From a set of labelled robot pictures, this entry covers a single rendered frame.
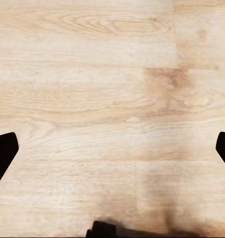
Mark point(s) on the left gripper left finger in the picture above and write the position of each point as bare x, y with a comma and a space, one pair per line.
8, 149

